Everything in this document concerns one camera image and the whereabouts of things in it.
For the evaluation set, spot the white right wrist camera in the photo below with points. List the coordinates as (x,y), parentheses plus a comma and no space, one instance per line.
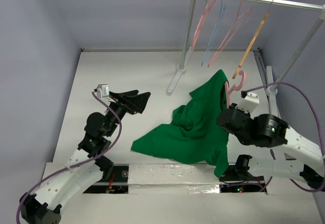
(249,101)

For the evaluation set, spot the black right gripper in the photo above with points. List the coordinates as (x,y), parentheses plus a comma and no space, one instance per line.
(229,122)

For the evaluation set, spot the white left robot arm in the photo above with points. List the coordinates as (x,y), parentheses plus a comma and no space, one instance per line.
(46,200)

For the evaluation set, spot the orange wooden hanger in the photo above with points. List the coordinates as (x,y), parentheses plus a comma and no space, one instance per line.
(253,40)

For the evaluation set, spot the blue wire hanger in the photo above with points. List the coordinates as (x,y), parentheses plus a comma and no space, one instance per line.
(214,33)

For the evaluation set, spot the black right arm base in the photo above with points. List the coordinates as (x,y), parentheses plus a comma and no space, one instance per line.
(237,179)

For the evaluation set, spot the green t shirt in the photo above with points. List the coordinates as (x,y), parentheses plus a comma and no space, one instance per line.
(193,135)

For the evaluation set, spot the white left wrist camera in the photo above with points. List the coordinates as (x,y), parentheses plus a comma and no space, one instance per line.
(102,93)

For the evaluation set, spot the pink hanger middle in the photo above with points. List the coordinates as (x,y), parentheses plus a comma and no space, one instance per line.
(236,25)

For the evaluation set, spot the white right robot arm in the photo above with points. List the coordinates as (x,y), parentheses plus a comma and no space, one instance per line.
(269,131)

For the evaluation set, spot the pink hanger leftmost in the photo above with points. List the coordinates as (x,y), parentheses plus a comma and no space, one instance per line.
(209,5)

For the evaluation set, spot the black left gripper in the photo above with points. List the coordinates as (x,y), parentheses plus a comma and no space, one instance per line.
(136,103)

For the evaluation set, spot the pink plastic hanger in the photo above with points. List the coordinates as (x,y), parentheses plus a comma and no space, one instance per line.
(229,90)

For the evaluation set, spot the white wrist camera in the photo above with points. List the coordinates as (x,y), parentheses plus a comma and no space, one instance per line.
(102,93)
(249,101)

